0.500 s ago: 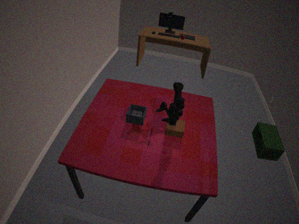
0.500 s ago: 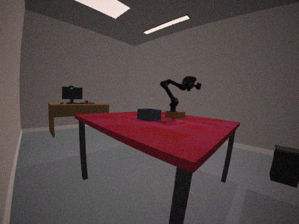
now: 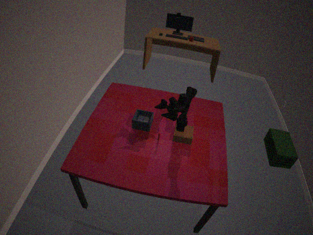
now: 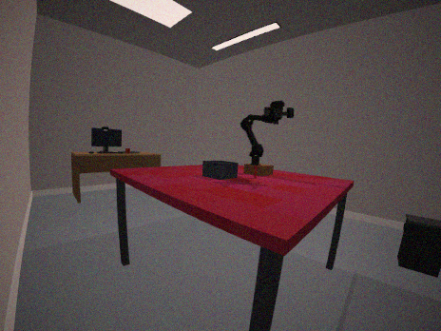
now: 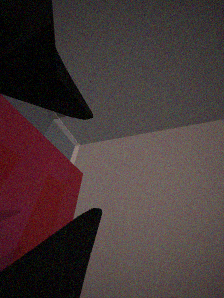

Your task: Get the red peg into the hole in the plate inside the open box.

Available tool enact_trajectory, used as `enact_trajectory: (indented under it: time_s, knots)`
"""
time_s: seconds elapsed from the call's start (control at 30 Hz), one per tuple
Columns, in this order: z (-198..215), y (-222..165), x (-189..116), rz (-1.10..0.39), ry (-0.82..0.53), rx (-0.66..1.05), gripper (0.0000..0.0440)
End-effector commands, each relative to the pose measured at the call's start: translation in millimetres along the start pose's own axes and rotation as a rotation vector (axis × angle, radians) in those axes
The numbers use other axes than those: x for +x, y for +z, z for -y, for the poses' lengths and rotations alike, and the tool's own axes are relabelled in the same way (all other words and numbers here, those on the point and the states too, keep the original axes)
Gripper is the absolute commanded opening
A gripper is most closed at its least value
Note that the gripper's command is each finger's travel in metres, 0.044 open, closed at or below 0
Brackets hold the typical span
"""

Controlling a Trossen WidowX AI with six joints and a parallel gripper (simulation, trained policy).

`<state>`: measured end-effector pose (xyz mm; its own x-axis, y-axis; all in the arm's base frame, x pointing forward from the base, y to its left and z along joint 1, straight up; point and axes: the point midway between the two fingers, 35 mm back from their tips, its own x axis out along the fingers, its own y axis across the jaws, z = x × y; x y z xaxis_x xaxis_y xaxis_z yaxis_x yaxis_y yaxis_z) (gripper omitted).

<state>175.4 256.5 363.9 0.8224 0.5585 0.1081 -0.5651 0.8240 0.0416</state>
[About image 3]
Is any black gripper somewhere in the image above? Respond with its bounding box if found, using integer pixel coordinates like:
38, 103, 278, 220
154, 99, 180, 121

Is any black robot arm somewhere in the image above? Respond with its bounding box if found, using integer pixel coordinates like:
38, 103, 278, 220
169, 86, 197, 132

